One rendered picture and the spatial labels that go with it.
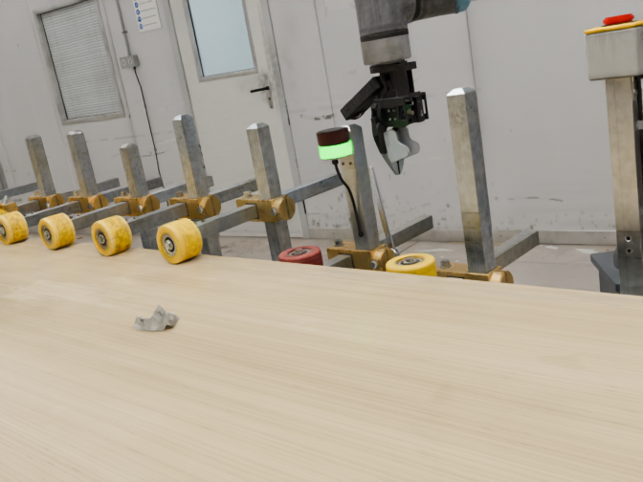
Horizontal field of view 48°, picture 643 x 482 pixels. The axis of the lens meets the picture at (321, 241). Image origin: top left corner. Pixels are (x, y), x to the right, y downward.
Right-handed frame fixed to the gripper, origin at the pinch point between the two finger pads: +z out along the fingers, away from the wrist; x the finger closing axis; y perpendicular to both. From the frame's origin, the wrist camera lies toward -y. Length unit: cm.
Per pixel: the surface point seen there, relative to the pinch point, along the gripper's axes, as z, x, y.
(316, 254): 10.7, -22.4, -3.2
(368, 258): 15.4, -10.3, -1.3
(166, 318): 9, -56, -2
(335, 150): -6.8, -14.8, -1.2
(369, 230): 10.1, -8.6, -1.5
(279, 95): 0, 236, -269
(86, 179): -1, -9, -101
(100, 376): 11, -71, 3
